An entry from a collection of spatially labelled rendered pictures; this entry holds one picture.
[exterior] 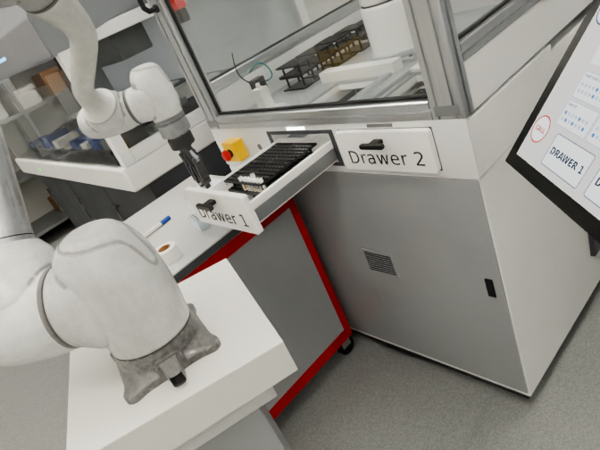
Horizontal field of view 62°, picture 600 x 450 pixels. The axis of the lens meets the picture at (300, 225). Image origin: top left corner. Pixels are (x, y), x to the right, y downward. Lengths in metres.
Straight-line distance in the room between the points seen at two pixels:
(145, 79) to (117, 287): 0.76
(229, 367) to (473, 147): 0.68
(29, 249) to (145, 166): 1.18
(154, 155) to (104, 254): 1.32
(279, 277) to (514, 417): 0.82
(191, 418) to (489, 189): 0.80
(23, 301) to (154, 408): 0.28
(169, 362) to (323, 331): 1.01
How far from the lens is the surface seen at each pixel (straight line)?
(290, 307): 1.70
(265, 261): 1.59
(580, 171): 0.72
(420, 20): 1.08
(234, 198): 1.22
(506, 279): 1.36
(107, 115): 1.48
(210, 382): 0.86
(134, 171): 2.08
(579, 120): 0.76
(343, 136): 1.32
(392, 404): 1.80
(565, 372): 1.79
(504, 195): 1.28
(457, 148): 1.16
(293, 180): 1.30
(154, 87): 1.46
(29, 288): 0.94
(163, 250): 1.50
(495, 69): 1.22
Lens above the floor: 1.36
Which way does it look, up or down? 27 degrees down
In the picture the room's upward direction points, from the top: 24 degrees counter-clockwise
